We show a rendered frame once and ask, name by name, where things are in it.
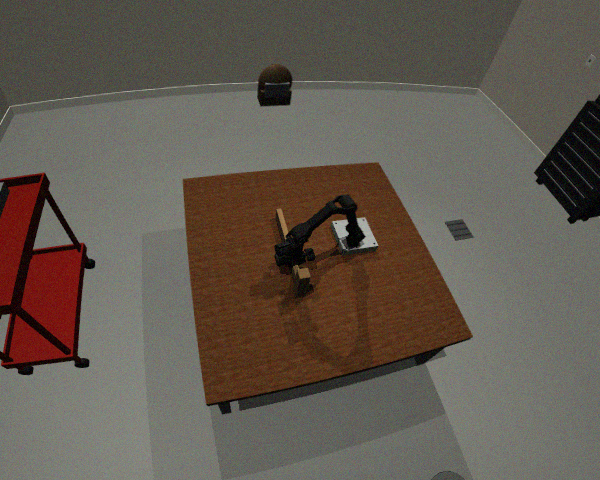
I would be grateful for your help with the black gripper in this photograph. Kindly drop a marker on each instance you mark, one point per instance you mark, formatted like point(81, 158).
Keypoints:
point(300, 257)

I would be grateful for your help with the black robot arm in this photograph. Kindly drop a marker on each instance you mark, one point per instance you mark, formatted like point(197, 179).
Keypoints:
point(302, 232)

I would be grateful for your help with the wooden post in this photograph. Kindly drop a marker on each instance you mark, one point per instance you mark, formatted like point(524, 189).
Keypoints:
point(301, 282)

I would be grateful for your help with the dark wooden side rail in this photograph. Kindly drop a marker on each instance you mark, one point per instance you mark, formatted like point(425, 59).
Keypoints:
point(283, 232)

